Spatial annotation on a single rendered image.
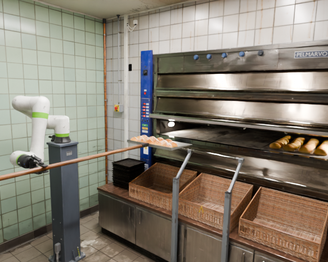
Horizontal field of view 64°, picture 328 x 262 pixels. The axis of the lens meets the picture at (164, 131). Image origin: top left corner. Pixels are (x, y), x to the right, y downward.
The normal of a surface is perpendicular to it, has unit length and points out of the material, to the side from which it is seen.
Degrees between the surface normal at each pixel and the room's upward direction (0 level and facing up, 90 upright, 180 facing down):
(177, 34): 90
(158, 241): 90
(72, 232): 90
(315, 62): 90
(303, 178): 70
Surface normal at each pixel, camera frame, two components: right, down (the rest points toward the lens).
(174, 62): -0.61, 0.13
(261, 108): -0.57, -0.23
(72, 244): 0.83, 0.11
